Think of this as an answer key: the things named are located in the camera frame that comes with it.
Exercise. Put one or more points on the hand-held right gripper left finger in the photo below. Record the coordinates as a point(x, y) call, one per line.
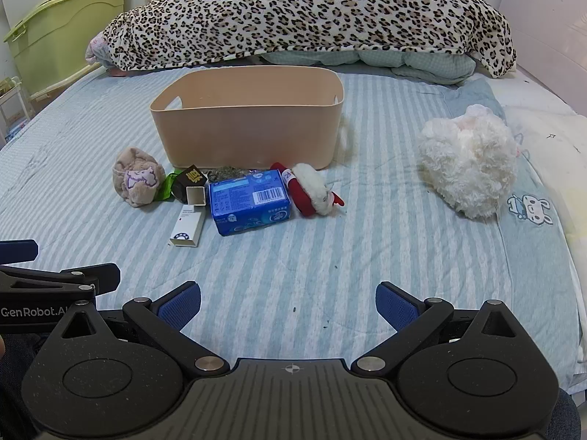
point(181, 306)

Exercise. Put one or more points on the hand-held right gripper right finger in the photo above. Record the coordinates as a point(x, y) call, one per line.
point(397, 306)

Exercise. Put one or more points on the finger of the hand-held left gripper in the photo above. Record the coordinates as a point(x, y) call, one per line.
point(18, 250)
point(55, 277)

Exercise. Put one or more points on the small white carton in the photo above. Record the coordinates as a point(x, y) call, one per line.
point(187, 227)

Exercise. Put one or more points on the blue striped bed cover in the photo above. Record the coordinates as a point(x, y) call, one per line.
point(284, 261)

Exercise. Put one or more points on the green foil packet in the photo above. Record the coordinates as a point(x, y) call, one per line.
point(166, 188)

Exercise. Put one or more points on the black and white open carton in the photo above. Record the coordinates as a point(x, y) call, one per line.
point(192, 185)

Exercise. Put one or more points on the blue tissue pack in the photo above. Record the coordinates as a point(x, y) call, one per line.
point(250, 204)

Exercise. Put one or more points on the beige plush toy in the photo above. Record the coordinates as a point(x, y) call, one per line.
point(137, 176)

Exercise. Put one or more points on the dark green patterned pouch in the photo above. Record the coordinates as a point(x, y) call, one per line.
point(227, 173)

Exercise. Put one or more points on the light blue rabbit print sheet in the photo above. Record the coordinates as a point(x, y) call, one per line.
point(532, 256)

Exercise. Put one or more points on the red white santa plush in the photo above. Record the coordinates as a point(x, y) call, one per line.
point(302, 192)

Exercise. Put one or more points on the white fluffy plush toy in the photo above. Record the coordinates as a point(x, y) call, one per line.
point(467, 165)

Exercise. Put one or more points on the beige plastic storage bin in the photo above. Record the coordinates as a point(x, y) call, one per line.
point(243, 133)

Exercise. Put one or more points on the pink floral cloth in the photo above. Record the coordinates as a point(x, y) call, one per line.
point(95, 50)

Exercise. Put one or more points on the green plastic storage box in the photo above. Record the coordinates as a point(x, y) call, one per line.
point(64, 36)

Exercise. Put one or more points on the white printed bedsheet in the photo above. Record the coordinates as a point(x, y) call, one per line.
point(550, 137)

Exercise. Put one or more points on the teal checked quilt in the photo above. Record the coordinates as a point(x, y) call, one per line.
point(412, 64)

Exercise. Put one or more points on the leopard print blanket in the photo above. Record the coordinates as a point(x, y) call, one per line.
point(312, 9)

